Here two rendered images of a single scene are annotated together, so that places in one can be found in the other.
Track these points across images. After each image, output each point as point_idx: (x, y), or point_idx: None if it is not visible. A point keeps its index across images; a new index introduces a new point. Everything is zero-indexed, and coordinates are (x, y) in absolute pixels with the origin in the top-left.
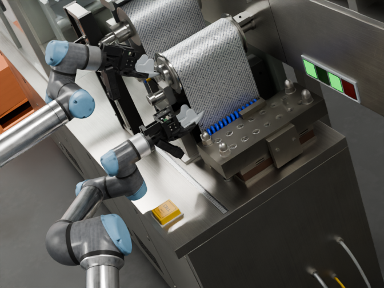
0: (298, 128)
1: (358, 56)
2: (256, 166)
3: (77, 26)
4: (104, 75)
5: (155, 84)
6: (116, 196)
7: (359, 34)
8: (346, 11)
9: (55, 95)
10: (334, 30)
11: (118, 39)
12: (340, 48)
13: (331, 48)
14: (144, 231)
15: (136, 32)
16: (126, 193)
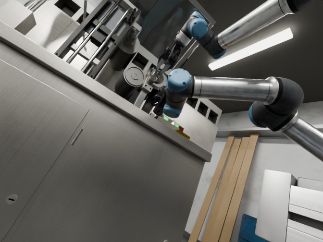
0: None
1: (190, 121)
2: None
3: (109, 0)
4: (177, 49)
5: (90, 71)
6: (180, 103)
7: (194, 115)
8: (193, 109)
9: (211, 30)
10: (186, 111)
11: (135, 40)
12: (184, 117)
13: (180, 116)
14: (21, 183)
15: (135, 49)
16: (181, 107)
